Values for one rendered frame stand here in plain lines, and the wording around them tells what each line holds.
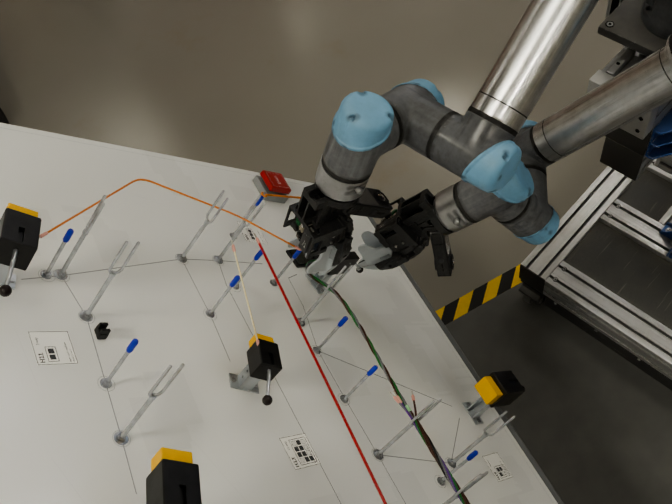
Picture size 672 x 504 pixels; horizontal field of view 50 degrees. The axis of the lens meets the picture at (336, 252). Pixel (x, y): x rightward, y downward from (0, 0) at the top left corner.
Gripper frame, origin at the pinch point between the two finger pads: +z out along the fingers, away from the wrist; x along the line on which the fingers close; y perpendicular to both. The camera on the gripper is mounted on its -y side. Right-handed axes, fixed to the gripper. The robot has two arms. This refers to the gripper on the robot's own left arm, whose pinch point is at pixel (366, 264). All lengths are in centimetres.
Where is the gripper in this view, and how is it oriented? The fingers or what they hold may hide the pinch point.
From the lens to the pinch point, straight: 136.5
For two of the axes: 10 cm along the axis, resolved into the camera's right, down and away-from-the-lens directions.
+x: -2.1, 6.8, -7.0
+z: -7.2, 3.8, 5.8
